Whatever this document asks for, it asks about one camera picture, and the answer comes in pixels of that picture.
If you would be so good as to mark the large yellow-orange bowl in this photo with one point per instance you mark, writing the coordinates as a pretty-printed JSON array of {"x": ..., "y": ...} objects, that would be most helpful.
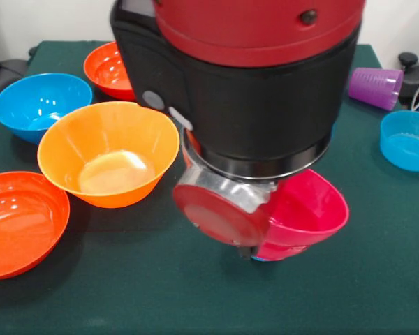
[{"x": 108, "y": 181}]

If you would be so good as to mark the blue cup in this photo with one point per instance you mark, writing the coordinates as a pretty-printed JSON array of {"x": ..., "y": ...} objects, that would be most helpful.
[{"x": 257, "y": 259}]

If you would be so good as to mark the large orange bowl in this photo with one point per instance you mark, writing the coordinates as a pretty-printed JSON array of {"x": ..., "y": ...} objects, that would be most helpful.
[
  {"x": 106, "y": 73},
  {"x": 21, "y": 227}
]

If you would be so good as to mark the dark green table cloth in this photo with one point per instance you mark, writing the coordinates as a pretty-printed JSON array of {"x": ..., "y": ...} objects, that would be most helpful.
[{"x": 160, "y": 296}]

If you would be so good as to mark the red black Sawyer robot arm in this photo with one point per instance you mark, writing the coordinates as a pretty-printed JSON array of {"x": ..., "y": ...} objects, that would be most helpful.
[{"x": 248, "y": 87}]

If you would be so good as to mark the large blue bowl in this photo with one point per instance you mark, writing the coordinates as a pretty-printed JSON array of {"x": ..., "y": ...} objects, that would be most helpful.
[{"x": 31, "y": 108}]

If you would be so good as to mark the small pink bowl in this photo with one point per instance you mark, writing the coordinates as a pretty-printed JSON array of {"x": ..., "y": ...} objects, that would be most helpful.
[{"x": 310, "y": 216}]

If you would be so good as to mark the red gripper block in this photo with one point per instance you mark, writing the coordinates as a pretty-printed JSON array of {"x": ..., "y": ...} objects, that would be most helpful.
[{"x": 220, "y": 216}]

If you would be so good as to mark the purple cup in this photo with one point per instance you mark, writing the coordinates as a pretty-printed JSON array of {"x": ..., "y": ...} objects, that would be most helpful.
[{"x": 373, "y": 87}]

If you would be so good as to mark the small blue bowl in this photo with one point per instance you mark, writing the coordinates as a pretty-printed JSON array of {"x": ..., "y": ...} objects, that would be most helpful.
[{"x": 408, "y": 146}]

